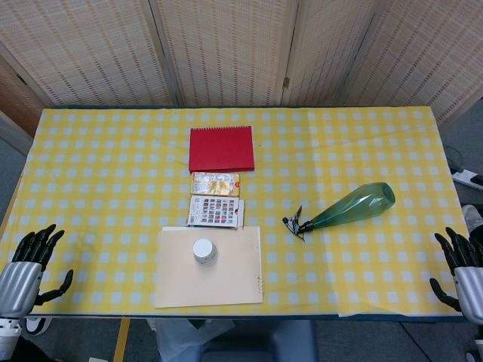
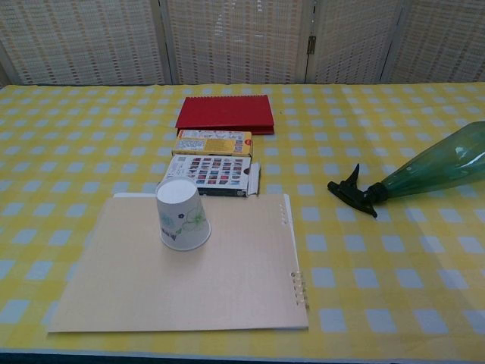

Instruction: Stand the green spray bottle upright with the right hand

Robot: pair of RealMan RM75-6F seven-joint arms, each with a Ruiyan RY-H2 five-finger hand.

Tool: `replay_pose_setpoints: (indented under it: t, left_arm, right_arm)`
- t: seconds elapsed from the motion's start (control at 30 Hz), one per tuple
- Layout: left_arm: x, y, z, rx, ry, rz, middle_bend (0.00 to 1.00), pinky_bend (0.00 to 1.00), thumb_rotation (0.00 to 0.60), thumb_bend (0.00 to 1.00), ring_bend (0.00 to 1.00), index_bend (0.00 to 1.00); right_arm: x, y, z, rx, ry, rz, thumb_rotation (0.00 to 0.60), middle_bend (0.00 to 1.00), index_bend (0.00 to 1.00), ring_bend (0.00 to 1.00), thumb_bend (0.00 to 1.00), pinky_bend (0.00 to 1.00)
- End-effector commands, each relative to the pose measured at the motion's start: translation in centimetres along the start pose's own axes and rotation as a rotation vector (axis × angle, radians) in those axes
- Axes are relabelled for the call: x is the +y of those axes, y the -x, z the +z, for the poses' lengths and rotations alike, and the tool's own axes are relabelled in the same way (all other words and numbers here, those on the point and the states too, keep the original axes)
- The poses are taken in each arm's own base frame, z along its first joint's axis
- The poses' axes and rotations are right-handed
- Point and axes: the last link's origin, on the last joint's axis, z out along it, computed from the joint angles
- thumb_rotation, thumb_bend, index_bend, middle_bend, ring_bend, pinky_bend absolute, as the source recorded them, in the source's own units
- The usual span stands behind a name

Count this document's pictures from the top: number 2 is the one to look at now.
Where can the green spray bottle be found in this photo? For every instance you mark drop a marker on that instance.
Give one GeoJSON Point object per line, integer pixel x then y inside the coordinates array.
{"type": "Point", "coordinates": [432, 172]}

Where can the yellow checkered tablecloth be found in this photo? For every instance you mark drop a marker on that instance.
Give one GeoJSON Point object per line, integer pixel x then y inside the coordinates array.
{"type": "Point", "coordinates": [379, 265]}

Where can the white floral paper cup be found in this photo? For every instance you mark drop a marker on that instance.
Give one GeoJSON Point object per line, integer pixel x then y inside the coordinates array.
{"type": "Point", "coordinates": [182, 223]}

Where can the white box with picture grid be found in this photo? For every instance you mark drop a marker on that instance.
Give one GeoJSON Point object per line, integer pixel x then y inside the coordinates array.
{"type": "Point", "coordinates": [212, 175]}

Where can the red spiral notebook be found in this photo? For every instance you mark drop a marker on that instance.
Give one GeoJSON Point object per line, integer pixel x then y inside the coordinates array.
{"type": "Point", "coordinates": [226, 114]}

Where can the woven folding screen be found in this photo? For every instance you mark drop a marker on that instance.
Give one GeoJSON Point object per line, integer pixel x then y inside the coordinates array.
{"type": "Point", "coordinates": [235, 38]}

